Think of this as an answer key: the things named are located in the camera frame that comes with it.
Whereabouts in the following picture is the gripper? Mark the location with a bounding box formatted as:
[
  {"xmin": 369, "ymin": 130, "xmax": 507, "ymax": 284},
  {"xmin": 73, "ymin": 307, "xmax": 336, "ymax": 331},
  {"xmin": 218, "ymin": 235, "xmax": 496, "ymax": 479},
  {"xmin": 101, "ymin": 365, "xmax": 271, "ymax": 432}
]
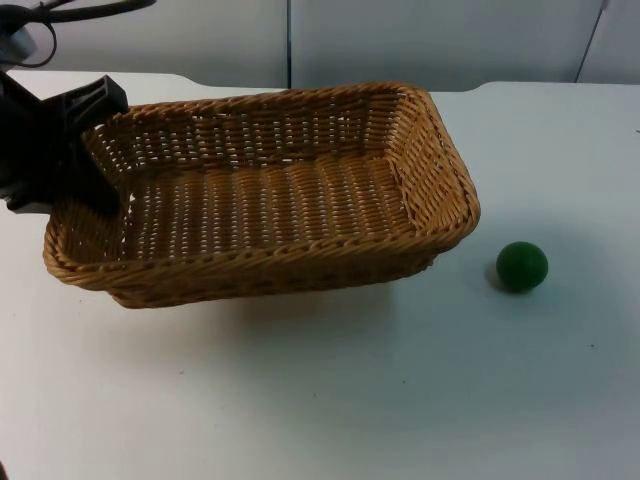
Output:
[{"xmin": 0, "ymin": 70, "xmax": 129, "ymax": 219}]

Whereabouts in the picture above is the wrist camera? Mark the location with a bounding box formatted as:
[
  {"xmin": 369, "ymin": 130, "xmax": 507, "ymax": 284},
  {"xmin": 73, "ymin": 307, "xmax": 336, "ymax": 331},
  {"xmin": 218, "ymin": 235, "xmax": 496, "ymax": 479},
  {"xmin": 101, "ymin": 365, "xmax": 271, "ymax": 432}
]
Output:
[{"xmin": 0, "ymin": 23, "xmax": 40, "ymax": 63}]

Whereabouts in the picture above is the light brown wicker basket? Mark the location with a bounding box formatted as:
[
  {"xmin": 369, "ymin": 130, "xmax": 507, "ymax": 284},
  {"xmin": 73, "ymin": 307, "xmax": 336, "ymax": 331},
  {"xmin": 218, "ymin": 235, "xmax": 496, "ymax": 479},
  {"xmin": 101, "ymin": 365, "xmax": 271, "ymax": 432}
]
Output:
[{"xmin": 42, "ymin": 81, "xmax": 482, "ymax": 311}]

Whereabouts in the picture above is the green ball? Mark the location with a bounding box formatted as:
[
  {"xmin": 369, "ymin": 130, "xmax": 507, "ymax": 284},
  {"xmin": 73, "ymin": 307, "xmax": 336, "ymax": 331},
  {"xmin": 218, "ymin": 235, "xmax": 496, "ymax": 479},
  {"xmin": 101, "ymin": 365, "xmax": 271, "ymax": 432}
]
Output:
[{"xmin": 495, "ymin": 240, "xmax": 550, "ymax": 291}]

